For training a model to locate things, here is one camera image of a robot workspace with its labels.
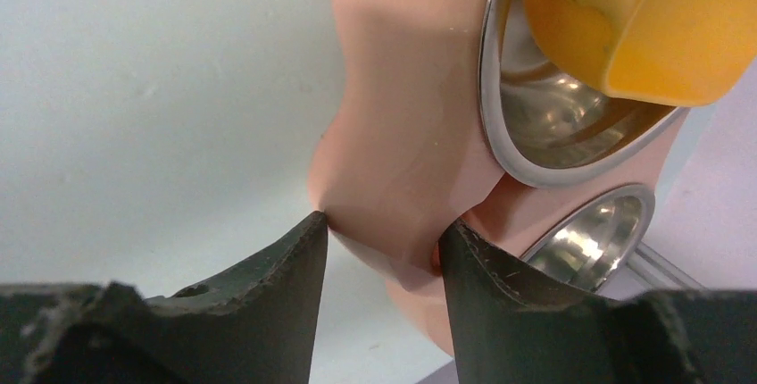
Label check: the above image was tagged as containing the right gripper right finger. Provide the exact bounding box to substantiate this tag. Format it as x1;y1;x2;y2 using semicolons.
438;221;756;383

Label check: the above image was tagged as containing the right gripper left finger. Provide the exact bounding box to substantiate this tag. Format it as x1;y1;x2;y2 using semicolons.
1;212;328;383

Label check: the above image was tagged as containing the pink double bowl stand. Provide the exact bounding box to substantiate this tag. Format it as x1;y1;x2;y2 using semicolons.
308;0;687;353

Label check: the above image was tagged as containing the right steel bowl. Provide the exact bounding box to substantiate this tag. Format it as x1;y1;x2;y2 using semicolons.
521;184;655;292

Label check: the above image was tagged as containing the steel bowl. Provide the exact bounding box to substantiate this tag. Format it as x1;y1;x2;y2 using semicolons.
478;0;687;188
521;184;655;292

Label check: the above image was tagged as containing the left steel bowl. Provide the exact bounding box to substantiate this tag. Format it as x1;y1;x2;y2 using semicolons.
478;0;687;188

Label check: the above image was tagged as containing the yellow plastic scoop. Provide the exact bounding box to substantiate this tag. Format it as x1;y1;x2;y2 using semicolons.
522;0;756;106

